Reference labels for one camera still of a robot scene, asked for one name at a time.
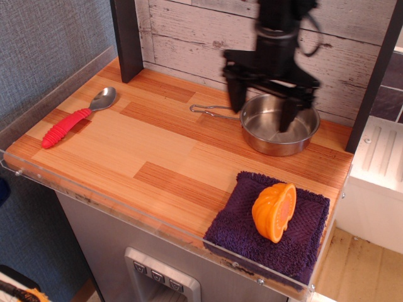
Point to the clear acrylic table guard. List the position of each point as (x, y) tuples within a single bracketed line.
[(148, 157)]

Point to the orange plastic pumpkin half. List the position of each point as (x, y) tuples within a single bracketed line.
[(273, 209)]

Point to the orange toy bottom left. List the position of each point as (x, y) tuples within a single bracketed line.
[(23, 294)]

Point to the dark left shelf post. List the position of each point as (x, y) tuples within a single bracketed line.
[(127, 38)]

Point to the silver toy fridge cabinet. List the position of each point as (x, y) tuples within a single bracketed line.
[(132, 261)]

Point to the white toy sink unit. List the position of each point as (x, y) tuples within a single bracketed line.
[(371, 207)]

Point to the red handled metal spoon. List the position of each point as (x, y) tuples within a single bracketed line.
[(104, 99)]

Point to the purple cloth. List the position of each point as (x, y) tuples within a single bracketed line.
[(233, 231)]

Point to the dark right shelf post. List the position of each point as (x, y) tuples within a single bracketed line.
[(383, 59)]

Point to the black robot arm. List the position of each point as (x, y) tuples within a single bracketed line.
[(284, 16)]

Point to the dark shelf post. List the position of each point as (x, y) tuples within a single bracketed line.
[(127, 38), (383, 59)]

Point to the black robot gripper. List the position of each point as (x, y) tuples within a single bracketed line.
[(270, 68)]

